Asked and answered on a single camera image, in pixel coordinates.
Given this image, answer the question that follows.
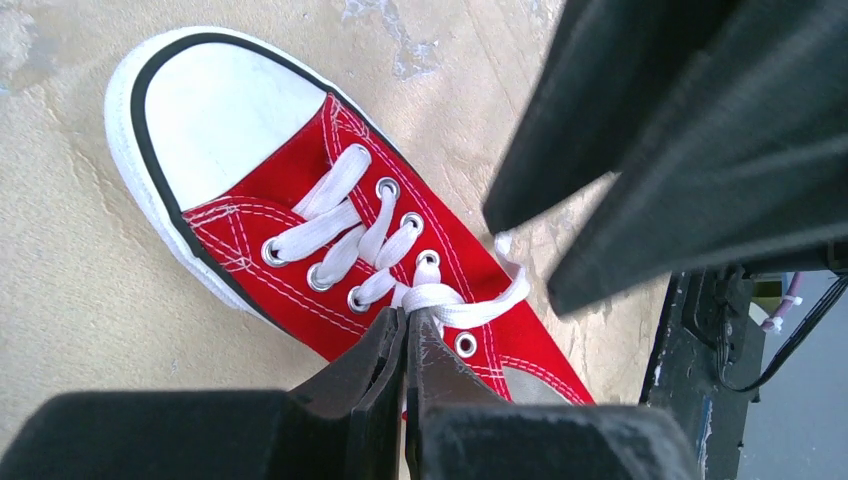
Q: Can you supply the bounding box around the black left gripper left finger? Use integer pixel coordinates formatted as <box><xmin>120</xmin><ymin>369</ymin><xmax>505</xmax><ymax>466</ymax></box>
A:
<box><xmin>1</xmin><ymin>308</ymin><xmax>406</xmax><ymax>479</ymax></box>

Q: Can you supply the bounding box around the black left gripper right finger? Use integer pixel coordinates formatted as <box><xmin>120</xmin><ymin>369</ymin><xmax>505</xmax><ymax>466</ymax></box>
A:
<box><xmin>406</xmin><ymin>312</ymin><xmax>699</xmax><ymax>479</ymax></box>

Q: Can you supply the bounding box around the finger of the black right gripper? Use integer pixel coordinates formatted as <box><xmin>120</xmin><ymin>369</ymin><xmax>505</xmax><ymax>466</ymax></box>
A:
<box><xmin>483</xmin><ymin>1</ymin><xmax>736</xmax><ymax>233</ymax></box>
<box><xmin>548</xmin><ymin>1</ymin><xmax>847</xmax><ymax>315</ymax></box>

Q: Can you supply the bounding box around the white shoelace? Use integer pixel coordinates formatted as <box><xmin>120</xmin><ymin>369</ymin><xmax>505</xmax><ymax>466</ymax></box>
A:
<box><xmin>261</xmin><ymin>144</ymin><xmax>530</xmax><ymax>330</ymax></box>

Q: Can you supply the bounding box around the red canvas sneaker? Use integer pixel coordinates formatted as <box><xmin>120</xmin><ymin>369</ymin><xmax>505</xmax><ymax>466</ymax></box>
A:
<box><xmin>104</xmin><ymin>26</ymin><xmax>593</xmax><ymax>405</ymax></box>

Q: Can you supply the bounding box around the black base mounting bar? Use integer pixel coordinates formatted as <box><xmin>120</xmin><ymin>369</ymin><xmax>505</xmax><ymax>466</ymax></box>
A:
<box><xmin>639</xmin><ymin>267</ymin><xmax>766</xmax><ymax>479</ymax></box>

